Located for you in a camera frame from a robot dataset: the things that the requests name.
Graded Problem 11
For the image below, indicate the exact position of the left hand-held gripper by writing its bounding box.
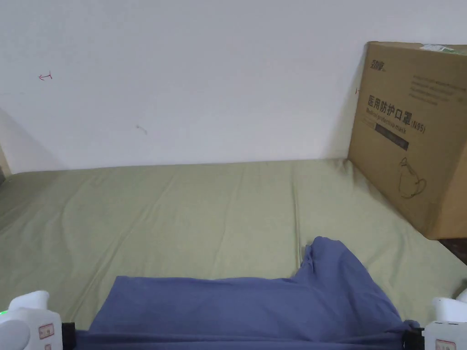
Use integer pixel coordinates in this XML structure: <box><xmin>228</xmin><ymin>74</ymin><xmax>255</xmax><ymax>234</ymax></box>
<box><xmin>0</xmin><ymin>290</ymin><xmax>77</xmax><ymax>350</ymax></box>

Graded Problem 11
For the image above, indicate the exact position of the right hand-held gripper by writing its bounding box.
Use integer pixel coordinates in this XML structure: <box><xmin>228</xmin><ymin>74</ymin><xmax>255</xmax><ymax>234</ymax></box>
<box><xmin>403</xmin><ymin>288</ymin><xmax>467</xmax><ymax>350</ymax></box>

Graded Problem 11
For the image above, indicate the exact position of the blue garment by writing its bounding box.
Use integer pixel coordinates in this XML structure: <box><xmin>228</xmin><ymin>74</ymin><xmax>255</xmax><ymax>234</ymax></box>
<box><xmin>74</xmin><ymin>236</ymin><xmax>420</xmax><ymax>350</ymax></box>

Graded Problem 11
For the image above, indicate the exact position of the bed with pale green sheet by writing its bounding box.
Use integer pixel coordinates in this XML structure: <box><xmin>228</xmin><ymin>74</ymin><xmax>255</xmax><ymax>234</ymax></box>
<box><xmin>0</xmin><ymin>157</ymin><xmax>467</xmax><ymax>350</ymax></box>

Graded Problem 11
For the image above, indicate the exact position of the brown cardboard carton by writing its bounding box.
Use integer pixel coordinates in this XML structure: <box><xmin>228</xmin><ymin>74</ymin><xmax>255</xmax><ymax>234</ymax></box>
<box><xmin>346</xmin><ymin>41</ymin><xmax>467</xmax><ymax>241</ymax></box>

